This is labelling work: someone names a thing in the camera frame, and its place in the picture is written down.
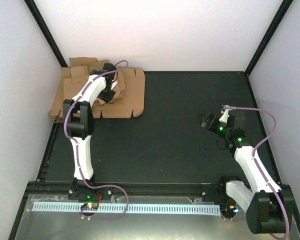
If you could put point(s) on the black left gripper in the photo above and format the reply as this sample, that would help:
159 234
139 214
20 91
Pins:
108 98

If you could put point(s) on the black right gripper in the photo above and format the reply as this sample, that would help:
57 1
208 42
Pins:
212 124

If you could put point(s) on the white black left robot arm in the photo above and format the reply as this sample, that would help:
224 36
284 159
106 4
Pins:
154 153

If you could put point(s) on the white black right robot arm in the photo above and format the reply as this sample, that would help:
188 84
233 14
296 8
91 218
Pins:
268 207

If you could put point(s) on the stack of flat cardboard blanks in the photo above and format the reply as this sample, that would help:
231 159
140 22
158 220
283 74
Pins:
127 102

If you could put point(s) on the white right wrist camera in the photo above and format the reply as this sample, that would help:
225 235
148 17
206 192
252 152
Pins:
225 114

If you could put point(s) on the white slotted cable duct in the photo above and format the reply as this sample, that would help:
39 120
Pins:
131 208

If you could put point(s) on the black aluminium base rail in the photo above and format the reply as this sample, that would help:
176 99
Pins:
208 192

